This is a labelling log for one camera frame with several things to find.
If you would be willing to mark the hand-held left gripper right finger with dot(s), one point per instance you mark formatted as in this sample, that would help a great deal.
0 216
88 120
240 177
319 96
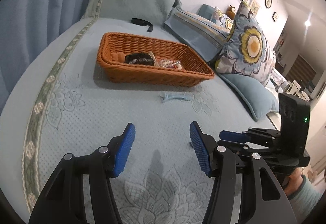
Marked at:
200 152

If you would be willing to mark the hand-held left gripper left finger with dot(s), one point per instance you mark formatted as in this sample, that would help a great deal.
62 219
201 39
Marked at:
123 152

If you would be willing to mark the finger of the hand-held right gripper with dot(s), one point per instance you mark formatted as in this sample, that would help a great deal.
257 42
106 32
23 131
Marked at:
234 147
229 135

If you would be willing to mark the light blue hair clip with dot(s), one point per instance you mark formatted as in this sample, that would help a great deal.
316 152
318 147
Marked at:
175 98

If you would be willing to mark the brown wicker basket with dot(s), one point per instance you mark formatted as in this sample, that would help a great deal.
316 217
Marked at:
152 76

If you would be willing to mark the black wrist watch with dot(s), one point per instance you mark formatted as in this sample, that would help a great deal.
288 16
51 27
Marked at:
138 57

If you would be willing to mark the person's right forearm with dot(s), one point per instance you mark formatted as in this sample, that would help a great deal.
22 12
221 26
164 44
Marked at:
305 201

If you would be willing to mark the person's right hand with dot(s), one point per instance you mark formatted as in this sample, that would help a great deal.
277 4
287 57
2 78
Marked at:
293 182

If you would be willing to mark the white chair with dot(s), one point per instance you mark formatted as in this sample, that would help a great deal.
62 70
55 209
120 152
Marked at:
295 86

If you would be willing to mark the plain blue cushion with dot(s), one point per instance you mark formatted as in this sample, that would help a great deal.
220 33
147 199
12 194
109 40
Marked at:
252 94

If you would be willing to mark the striped window blind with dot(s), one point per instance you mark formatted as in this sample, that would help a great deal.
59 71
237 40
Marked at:
301 68

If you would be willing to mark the large floral cushion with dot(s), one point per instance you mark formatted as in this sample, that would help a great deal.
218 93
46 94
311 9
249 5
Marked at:
252 43

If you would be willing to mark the ceiling spot light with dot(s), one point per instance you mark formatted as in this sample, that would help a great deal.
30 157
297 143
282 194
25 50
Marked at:
307 23

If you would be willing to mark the striped blue back cushion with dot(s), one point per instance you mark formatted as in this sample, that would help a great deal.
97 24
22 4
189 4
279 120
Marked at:
193 25

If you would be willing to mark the small floral cushion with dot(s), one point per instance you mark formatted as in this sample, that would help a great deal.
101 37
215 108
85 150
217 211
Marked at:
221 17

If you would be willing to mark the brown owl toy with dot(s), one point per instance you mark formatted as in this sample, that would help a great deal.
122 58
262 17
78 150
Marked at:
230 11

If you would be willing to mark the blue sofa backrest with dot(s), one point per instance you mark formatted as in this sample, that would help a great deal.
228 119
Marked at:
205 11

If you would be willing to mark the blue curtain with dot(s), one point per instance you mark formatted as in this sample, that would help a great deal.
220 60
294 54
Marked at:
38 10

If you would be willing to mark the tiny black picture frame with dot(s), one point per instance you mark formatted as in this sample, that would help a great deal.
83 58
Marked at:
274 16

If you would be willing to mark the pale butterfly picture frame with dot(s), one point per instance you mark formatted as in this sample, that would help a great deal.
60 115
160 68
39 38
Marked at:
254 6

